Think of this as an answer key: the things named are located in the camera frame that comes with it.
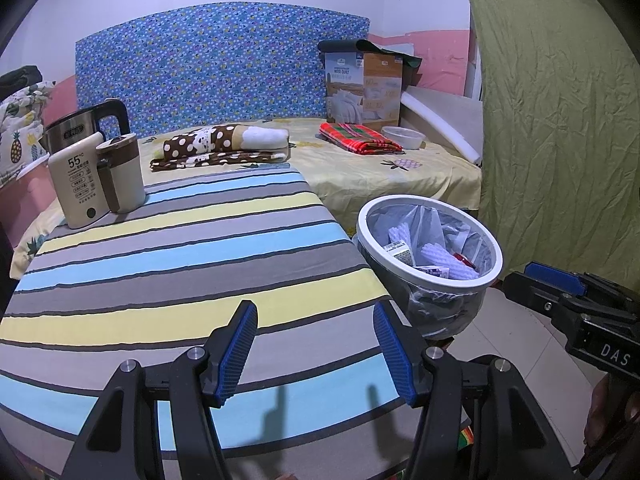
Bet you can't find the red plaid cloth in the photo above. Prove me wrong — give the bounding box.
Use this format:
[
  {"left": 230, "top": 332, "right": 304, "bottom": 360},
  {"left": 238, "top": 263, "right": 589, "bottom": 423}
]
[{"left": 318, "top": 121, "right": 403, "bottom": 156}]

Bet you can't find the grey plastic bin liner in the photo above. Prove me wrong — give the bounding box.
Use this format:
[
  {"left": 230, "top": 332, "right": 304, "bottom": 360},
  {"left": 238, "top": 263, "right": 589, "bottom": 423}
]
[{"left": 362, "top": 200, "right": 503, "bottom": 341}]

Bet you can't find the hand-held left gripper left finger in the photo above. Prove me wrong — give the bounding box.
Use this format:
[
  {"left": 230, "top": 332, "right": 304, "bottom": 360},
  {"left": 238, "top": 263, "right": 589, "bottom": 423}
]
[{"left": 60, "top": 300, "right": 259, "bottom": 480}]

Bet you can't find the pineapple print bedding bundle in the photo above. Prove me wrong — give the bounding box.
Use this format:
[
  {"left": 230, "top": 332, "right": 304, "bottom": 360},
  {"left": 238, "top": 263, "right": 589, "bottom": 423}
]
[{"left": 0, "top": 80, "right": 55, "bottom": 186}]

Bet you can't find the cream water heater tower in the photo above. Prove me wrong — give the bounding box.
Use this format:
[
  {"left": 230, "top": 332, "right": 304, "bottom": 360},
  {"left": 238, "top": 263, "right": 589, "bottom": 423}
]
[{"left": 47, "top": 132, "right": 110, "bottom": 231}]

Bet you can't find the blue floral headboard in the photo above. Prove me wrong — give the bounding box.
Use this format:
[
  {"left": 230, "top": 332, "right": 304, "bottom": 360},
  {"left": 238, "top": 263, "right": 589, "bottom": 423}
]
[{"left": 75, "top": 1, "right": 371, "bottom": 138}]

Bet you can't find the pink storage box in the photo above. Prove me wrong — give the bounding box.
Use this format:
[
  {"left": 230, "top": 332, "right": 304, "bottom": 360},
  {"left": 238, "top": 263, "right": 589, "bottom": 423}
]
[{"left": 0, "top": 160, "right": 66, "bottom": 248}]

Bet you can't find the small white printed carton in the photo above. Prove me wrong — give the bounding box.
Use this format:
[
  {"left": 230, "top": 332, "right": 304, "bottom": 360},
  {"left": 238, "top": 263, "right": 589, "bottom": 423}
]
[{"left": 382, "top": 240, "right": 417, "bottom": 267}]

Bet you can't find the steel kettle black handle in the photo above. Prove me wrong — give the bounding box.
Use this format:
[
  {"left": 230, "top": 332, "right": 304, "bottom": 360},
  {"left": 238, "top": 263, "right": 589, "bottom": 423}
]
[{"left": 40, "top": 99, "right": 132, "bottom": 156}]

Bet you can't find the cardboard quilt box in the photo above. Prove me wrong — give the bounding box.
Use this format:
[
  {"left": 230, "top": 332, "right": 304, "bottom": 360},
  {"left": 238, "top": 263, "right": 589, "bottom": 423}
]
[{"left": 324, "top": 51, "right": 405, "bottom": 128}]

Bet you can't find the black flat bag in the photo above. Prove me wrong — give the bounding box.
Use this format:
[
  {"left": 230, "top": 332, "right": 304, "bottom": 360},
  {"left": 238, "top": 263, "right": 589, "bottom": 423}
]
[{"left": 317, "top": 37, "right": 422, "bottom": 88}]

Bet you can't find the lavender foam net sleeve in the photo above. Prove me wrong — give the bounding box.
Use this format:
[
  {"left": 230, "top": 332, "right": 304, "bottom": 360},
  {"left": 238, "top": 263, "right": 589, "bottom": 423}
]
[{"left": 419, "top": 242, "right": 478, "bottom": 281}]

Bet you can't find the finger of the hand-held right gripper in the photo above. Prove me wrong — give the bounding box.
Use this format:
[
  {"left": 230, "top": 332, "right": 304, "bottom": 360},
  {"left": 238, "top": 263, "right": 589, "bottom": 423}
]
[
  {"left": 524, "top": 261, "right": 640, "bottom": 313},
  {"left": 501, "top": 271, "right": 599, "bottom": 331}
]

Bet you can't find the white plastic bowl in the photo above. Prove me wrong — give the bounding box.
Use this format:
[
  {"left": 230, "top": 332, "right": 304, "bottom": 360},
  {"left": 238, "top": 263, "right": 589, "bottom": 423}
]
[{"left": 381, "top": 126, "right": 426, "bottom": 151}]

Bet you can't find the white wrapper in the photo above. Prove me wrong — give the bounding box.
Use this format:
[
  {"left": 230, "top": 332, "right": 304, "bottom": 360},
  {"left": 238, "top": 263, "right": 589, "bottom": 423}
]
[{"left": 389, "top": 225, "right": 413, "bottom": 256}]

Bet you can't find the striped tablecloth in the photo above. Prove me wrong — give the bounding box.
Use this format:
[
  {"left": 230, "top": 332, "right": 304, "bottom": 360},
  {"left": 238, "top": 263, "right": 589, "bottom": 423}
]
[{"left": 0, "top": 162, "right": 471, "bottom": 461}]

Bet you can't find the beige white-edged board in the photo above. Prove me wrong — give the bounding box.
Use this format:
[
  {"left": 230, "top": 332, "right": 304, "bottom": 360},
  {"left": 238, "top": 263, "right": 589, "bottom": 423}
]
[{"left": 401, "top": 86, "right": 485, "bottom": 165}]

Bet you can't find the yellow bed sheet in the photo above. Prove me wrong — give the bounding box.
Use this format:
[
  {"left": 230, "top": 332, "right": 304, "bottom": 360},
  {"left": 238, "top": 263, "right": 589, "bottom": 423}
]
[{"left": 10, "top": 117, "right": 483, "bottom": 281}]

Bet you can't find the green cloth curtain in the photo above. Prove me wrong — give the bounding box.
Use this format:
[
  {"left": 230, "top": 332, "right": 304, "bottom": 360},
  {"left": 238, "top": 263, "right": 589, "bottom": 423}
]
[{"left": 452, "top": 0, "right": 640, "bottom": 301}]

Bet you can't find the white round trash bin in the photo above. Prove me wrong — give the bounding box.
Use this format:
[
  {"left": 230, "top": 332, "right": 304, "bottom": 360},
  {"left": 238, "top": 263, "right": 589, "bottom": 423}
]
[{"left": 356, "top": 195, "right": 504, "bottom": 338}]

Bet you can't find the person's right hand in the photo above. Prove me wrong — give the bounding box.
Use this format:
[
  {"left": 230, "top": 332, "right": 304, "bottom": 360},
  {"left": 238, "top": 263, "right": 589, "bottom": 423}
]
[{"left": 582, "top": 375, "right": 640, "bottom": 471}]

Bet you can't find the brown polka dot blanket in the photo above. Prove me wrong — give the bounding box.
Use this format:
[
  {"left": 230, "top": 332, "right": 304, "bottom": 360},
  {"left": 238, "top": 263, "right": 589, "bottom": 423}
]
[{"left": 150, "top": 122, "right": 292, "bottom": 172}]

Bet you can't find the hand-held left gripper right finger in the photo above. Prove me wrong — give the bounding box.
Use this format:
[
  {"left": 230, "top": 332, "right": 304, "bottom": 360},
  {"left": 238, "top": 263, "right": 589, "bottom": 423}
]
[{"left": 372, "top": 301, "right": 576, "bottom": 480}]

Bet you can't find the cream jug brown lid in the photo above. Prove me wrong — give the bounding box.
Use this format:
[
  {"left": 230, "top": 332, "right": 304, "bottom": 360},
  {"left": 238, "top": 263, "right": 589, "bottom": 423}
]
[{"left": 95, "top": 132, "right": 147, "bottom": 214}]

